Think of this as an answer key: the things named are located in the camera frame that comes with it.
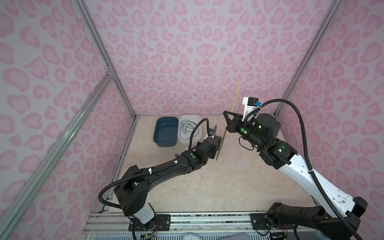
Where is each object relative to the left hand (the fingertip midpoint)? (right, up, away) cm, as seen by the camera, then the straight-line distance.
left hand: (212, 141), depth 82 cm
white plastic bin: (-19, +1, +28) cm, 34 cm away
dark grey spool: (+1, -5, -8) cm, 10 cm away
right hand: (+3, +14, -21) cm, 26 cm away
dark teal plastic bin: (-31, +4, +29) cm, 43 cm away
